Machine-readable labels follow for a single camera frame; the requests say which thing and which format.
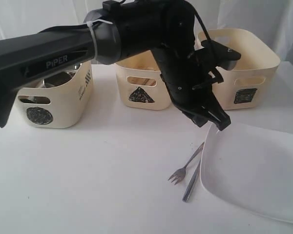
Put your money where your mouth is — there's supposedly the cream bin with circle mark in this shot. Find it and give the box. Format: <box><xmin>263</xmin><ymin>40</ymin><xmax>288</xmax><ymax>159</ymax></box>
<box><xmin>15</xmin><ymin>61</ymin><xmax>94</xmax><ymax>128</ymax></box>

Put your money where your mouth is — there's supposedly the steel bowl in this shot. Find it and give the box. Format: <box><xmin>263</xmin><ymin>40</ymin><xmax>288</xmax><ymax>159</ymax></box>
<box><xmin>66</xmin><ymin>63</ymin><xmax>82</xmax><ymax>73</ymax></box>

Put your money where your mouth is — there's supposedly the white rectangular plate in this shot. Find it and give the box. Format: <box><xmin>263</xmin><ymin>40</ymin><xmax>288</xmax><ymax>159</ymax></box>
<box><xmin>200</xmin><ymin>123</ymin><xmax>293</xmax><ymax>223</ymax></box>

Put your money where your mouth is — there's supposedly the cream bin with square mark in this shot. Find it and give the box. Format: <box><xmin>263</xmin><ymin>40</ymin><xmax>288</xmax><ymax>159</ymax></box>
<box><xmin>209</xmin><ymin>28</ymin><xmax>280</xmax><ymax>110</ymax></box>

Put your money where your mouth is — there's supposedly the white backdrop curtain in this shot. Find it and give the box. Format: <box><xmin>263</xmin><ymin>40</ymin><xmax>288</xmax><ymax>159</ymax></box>
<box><xmin>0</xmin><ymin>0</ymin><xmax>293</xmax><ymax>65</ymax></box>

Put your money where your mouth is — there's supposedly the cream bin with triangle mark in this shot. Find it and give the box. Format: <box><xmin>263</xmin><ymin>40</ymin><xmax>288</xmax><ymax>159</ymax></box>
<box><xmin>115</xmin><ymin>51</ymin><xmax>171</xmax><ymax>110</ymax></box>

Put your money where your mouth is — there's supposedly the steel mug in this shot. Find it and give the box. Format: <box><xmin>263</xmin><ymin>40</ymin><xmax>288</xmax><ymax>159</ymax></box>
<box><xmin>17</xmin><ymin>84</ymin><xmax>51</xmax><ymax>104</ymax></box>
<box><xmin>43</xmin><ymin>72</ymin><xmax>75</xmax><ymax>88</ymax></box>

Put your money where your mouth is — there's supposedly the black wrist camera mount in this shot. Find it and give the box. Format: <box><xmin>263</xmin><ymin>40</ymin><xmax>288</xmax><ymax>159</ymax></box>
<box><xmin>195</xmin><ymin>39</ymin><xmax>241</xmax><ymax>71</ymax></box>

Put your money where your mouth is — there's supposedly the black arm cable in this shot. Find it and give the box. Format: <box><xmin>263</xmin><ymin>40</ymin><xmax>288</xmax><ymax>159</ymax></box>
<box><xmin>190</xmin><ymin>4</ymin><xmax>215</xmax><ymax>61</ymax></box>

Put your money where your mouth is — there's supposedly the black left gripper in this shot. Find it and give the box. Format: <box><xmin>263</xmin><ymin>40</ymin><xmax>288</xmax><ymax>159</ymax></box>
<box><xmin>151</xmin><ymin>47</ymin><xmax>231</xmax><ymax>131</ymax></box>

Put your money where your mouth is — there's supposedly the steel knife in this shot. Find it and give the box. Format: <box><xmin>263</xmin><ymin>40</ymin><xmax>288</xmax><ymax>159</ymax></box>
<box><xmin>182</xmin><ymin>159</ymin><xmax>201</xmax><ymax>202</ymax></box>

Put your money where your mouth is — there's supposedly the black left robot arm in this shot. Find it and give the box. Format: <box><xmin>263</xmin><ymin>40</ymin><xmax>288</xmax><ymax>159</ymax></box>
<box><xmin>0</xmin><ymin>0</ymin><xmax>230</xmax><ymax>130</ymax></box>

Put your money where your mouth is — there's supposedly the steel fork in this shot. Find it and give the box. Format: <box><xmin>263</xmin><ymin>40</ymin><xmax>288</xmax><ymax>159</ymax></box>
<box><xmin>168</xmin><ymin>142</ymin><xmax>205</xmax><ymax>185</ymax></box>

